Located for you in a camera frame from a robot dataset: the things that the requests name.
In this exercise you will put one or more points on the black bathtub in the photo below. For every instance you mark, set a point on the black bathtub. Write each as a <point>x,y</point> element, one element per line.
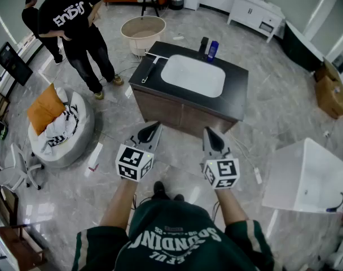
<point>298,47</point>

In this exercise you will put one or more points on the white plastic tub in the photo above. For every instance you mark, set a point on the white plastic tub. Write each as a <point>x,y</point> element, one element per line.
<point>298,176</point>

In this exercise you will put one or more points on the person's green printed shirt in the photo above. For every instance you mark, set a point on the person's green printed shirt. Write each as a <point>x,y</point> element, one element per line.
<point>174,241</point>

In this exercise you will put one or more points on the black faucet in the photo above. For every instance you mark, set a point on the black faucet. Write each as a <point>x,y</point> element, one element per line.
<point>203,48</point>

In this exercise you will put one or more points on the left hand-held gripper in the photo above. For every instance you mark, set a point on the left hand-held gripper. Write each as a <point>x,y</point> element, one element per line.
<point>133,162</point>

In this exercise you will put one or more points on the person's black shoe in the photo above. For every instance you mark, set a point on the person's black shoe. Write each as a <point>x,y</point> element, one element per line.
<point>159,190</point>
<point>179,197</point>

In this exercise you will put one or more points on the black monitor screen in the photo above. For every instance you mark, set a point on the black monitor screen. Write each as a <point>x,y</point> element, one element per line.
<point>13,63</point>

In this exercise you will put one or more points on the person's left forearm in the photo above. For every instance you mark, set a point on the person's left forearm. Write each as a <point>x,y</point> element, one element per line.
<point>119,205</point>

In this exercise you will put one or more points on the small white power strip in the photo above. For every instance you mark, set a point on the small white power strip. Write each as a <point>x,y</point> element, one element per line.
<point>178,37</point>

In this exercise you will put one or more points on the person's right forearm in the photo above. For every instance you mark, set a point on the person's right forearm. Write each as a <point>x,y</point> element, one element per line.
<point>230,207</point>

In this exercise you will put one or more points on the black and white squeegee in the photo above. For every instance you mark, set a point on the black and white squeegee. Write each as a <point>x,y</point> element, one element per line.
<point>150,68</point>

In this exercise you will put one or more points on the grey bean bag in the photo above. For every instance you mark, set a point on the grey bean bag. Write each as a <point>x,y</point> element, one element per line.
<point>81,134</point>

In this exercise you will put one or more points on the brown cardboard box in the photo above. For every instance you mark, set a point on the brown cardboard box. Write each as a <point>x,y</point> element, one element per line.
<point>330,95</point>

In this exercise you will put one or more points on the orange pillow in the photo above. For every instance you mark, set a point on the orange pillow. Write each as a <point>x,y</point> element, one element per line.
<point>44,109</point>

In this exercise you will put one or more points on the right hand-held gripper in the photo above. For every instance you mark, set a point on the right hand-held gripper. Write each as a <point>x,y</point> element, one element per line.
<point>220,171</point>

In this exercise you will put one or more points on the round cream basket table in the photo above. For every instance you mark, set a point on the round cream basket table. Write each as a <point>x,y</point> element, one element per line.
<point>143,32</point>

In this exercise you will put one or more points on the white bathroom cabinet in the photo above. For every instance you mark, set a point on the white bathroom cabinet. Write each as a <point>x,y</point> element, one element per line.
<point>253,13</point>

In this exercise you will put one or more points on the brown wooden shelf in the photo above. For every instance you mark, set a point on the brown wooden shelf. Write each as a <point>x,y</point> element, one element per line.
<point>19,247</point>

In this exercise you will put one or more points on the wooden vanity with black top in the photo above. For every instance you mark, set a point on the wooden vanity with black top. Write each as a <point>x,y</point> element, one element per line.
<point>188,109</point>

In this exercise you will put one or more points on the white sink basin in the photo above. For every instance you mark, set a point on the white sink basin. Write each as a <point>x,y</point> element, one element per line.
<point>192,75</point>

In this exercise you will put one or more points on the white office chair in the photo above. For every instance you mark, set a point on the white office chair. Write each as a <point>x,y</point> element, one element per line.
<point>16,168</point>

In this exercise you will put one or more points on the blue bottle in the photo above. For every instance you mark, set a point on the blue bottle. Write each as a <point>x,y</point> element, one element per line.
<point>213,51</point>

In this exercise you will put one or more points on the white and black patterned blanket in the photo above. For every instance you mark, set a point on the white and black patterned blanket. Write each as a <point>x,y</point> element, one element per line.
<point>60,128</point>

